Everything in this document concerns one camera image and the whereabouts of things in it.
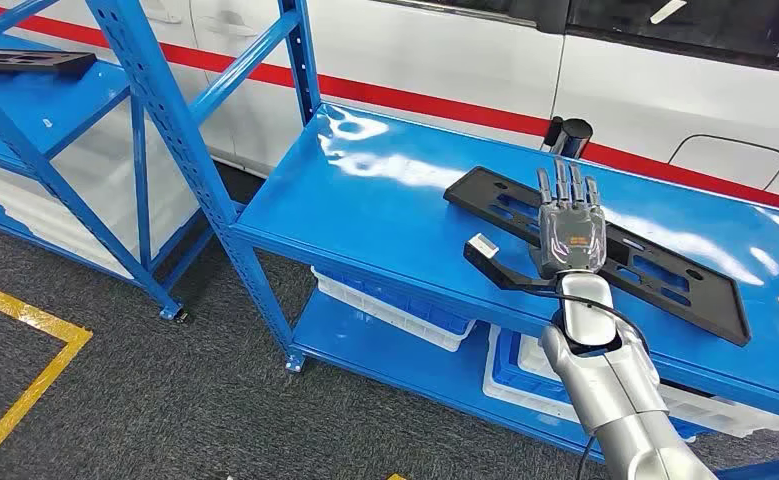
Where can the white car red stripe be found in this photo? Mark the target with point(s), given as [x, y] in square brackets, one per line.
[429, 53]

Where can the long black plastic part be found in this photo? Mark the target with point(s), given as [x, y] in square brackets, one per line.
[680, 291]

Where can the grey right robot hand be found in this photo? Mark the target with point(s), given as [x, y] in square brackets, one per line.
[571, 238]

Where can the black camera bracket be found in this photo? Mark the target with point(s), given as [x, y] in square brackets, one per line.
[495, 272]

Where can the blue rack with casters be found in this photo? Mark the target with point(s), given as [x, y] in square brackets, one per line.
[44, 99]

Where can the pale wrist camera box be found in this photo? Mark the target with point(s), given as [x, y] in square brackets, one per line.
[484, 246]

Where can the blue steel shelf rack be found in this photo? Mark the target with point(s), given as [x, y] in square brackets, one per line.
[396, 218]

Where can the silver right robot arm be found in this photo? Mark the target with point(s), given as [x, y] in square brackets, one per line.
[627, 397]

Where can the black cylinder post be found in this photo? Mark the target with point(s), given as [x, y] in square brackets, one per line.
[571, 136]

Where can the blue plastic crate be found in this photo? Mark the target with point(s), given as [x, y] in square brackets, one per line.
[429, 316]
[508, 371]

